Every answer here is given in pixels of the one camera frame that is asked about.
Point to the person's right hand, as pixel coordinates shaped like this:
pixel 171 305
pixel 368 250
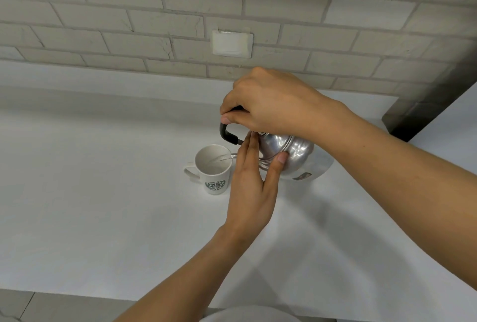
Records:
pixel 275 102

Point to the person's left hand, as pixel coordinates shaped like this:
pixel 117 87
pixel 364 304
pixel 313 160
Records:
pixel 249 198

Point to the person's right fingers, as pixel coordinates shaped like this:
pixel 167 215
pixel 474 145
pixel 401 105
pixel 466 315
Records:
pixel 238 118

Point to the person's left thumb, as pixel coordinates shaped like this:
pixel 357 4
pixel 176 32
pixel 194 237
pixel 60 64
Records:
pixel 276 171

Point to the person's left forearm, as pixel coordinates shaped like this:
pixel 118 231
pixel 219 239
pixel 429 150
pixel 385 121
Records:
pixel 179 280

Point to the person's right forearm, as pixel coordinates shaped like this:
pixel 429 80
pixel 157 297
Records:
pixel 402 161

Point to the white mug with green print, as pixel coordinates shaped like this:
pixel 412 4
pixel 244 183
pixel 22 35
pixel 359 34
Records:
pixel 214 178

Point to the person's grey shirt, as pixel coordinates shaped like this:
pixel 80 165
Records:
pixel 246 314

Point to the white wall outlet cover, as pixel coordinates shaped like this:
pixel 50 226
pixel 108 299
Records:
pixel 232 43

